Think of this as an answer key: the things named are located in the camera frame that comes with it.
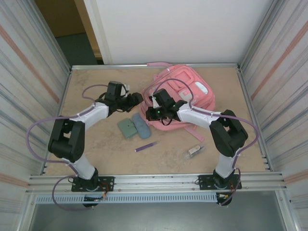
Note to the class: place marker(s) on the long aluminium mounting rail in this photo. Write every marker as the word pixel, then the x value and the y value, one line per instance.
pixel 134 183

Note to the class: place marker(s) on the aluminium table edge rail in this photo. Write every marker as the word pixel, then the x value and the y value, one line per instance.
pixel 216 65
pixel 242 81
pixel 68 80

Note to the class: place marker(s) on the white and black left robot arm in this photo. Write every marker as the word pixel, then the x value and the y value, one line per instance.
pixel 93 115

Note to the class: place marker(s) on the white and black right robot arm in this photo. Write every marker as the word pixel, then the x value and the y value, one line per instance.
pixel 197 116

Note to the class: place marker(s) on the blue glasses case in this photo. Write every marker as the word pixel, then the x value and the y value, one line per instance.
pixel 142 127

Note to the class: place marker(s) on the green wallet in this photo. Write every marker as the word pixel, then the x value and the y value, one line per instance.
pixel 126 127

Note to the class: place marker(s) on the grey metal base panel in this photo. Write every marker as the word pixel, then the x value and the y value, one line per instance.
pixel 154 216

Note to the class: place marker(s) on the pink student backpack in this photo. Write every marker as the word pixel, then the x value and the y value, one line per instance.
pixel 205 103

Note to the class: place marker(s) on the aluminium frame post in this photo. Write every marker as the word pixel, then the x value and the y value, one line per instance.
pixel 51 36
pixel 258 36

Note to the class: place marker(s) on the clear plastic stationery packet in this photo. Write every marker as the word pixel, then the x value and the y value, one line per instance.
pixel 193 151

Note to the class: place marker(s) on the purple pen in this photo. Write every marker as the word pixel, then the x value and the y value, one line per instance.
pixel 146 146

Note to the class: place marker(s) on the white door frame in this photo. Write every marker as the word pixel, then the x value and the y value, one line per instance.
pixel 96 24

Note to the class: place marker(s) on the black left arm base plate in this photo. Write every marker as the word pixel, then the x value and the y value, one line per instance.
pixel 108 181

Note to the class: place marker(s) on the tan wooden door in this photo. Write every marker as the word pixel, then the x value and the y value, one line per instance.
pixel 87 24

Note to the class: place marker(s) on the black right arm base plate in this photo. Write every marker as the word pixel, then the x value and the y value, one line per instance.
pixel 204 180

